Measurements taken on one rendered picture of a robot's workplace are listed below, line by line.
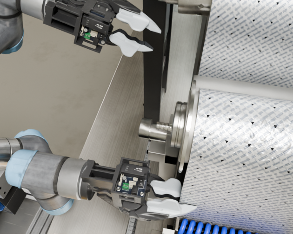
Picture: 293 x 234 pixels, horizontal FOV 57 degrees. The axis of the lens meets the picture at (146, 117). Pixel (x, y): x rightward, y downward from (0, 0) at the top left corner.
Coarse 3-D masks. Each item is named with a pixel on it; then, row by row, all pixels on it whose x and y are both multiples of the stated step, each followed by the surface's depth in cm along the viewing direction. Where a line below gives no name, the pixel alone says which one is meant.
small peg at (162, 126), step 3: (156, 123) 45; (159, 123) 45; (162, 123) 45; (165, 123) 45; (168, 123) 45; (171, 123) 45; (156, 126) 45; (159, 126) 45; (162, 126) 45; (165, 126) 45; (168, 126) 45; (171, 126) 45; (156, 129) 46; (159, 129) 45; (162, 129) 45; (165, 129) 45; (168, 129) 45; (171, 129) 45
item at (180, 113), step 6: (180, 102) 42; (186, 102) 43; (180, 108) 41; (186, 108) 40; (174, 114) 40; (180, 114) 40; (174, 120) 40; (180, 120) 40; (174, 126) 40; (180, 126) 40; (174, 132) 40; (180, 132) 40; (174, 138) 40; (180, 138) 40; (174, 144) 41; (180, 144) 41
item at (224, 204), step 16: (192, 192) 47; (208, 192) 45; (224, 192) 44; (240, 192) 43; (256, 192) 42; (272, 192) 41; (208, 208) 50; (224, 208) 49; (240, 208) 48; (256, 208) 46; (272, 208) 45; (288, 208) 44; (224, 224) 54; (240, 224) 53; (256, 224) 51; (272, 224) 50; (288, 224) 48
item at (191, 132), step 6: (198, 96) 40; (198, 102) 39; (186, 114) 38; (192, 114) 38; (186, 120) 37; (192, 120) 37; (192, 126) 37; (192, 132) 37; (192, 138) 37; (180, 150) 39; (186, 150) 38; (180, 156) 40; (186, 156) 39; (186, 162) 41
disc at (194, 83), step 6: (192, 84) 42; (192, 90) 38; (192, 96) 37; (192, 102) 37; (192, 108) 36; (186, 126) 36; (186, 132) 36; (186, 138) 36; (186, 144) 36; (180, 162) 38; (180, 168) 39
